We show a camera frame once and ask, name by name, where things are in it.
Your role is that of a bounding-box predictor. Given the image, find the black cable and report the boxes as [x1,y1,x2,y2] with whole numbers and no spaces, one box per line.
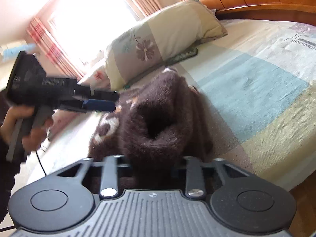
[35,144,49,177]

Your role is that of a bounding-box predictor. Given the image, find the dark brown fuzzy garment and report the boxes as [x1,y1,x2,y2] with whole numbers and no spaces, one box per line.
[88,69,213,189]

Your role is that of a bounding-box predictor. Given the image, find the red striped curtain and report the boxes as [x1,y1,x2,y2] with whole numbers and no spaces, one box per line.
[27,0,162,79]

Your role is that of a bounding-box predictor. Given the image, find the pink floral folded quilt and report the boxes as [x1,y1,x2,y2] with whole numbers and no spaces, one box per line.
[46,65,112,141]

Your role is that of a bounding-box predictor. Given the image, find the person's left hand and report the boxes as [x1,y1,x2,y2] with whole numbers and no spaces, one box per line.
[1,105,54,153]

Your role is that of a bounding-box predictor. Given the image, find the floral patchwork pillow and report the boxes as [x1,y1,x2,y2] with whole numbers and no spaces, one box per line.
[105,0,227,90]

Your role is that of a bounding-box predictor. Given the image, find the pastel patchwork bed sheet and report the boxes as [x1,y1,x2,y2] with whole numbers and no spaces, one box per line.
[9,18,316,193]

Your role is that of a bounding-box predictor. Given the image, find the dark green patterned packet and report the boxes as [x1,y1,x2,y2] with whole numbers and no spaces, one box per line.
[164,47,198,66]

